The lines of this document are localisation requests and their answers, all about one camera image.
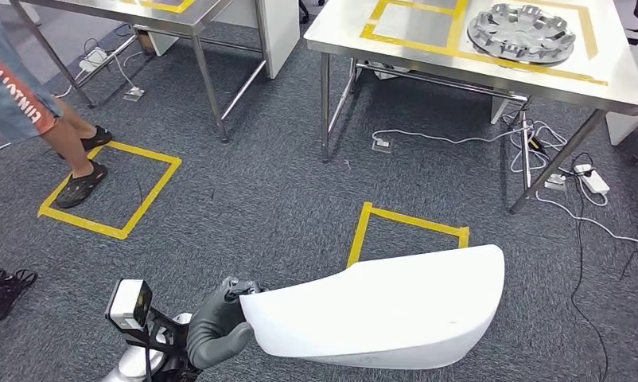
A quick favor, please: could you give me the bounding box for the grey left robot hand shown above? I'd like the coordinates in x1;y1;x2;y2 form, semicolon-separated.
185;278;262;370

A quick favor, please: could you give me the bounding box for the white curved plastic part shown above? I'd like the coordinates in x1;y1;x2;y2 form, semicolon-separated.
239;244;506;370

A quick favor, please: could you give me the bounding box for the steel workbench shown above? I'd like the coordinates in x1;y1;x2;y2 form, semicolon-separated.
304;0;638;215
10;0;270;143

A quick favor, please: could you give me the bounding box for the yellow floor tape square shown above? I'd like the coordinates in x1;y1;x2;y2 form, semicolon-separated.
346;201;470;268

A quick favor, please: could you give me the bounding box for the brown cardboard box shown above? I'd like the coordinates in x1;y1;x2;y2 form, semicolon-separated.
134;29;181;57

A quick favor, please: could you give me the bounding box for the white power strip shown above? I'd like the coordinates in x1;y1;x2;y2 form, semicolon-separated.
574;164;611;195
79;47;109;73

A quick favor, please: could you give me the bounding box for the white desk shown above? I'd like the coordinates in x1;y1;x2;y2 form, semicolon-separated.
213;0;301;80
605;29;638;147

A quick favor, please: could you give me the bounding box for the person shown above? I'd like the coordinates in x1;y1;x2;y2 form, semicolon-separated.
0;5;114;209

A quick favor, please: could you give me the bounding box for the grey wheel hubcap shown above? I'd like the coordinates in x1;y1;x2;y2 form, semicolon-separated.
466;2;578;67

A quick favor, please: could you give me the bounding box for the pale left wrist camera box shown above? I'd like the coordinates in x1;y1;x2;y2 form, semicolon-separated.
105;279;153;332

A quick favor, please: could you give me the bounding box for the white cable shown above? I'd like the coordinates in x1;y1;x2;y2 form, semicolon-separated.
111;53;138;91
508;118;568;175
372;125;531;146
535;189;638;251

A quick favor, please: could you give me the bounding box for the black cable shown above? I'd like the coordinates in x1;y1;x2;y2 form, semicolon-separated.
567;151;610;382

